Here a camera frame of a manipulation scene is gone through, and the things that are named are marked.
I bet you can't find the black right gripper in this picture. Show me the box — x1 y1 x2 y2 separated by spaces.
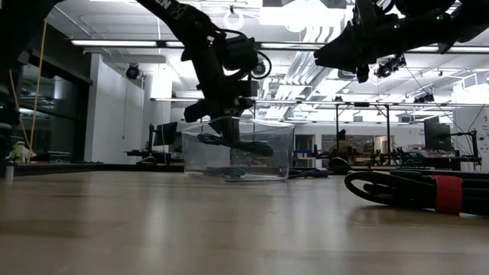
313 0 406 84

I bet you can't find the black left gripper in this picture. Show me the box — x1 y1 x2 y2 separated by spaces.
183 78 261 150

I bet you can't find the green USB-C cable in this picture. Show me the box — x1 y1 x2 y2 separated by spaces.
202 165 248 180

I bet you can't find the black monitor on arm mount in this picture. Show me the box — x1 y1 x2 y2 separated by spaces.
423 116 481 165

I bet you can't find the clear plastic container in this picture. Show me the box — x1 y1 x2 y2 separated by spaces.
181 116 296 183

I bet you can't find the black ceiling track light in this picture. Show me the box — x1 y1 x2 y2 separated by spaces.
373 53 407 80
413 92 436 105

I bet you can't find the black computer monitor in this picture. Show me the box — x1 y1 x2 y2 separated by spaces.
151 121 179 147

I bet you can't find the seated person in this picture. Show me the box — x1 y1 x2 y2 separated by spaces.
329 128 355 169

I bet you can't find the yellow-green small object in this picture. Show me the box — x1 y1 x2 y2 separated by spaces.
10 140 28 164

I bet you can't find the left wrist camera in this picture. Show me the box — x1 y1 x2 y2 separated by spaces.
223 36 261 73

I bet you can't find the purple USB-C cable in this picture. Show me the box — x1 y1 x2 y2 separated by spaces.
288 168 332 180

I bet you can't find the black background gantry frame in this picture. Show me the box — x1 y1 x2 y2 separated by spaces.
334 101 393 166

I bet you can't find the black round ceiling camera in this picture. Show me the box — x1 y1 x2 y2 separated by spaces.
125 63 141 81

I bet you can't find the black cable with red strap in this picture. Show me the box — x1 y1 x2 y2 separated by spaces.
343 170 489 216

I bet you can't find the black metal table frame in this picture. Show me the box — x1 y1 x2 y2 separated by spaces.
0 162 489 181

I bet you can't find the yellow extension cord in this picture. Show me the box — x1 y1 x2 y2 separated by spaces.
8 18 49 165

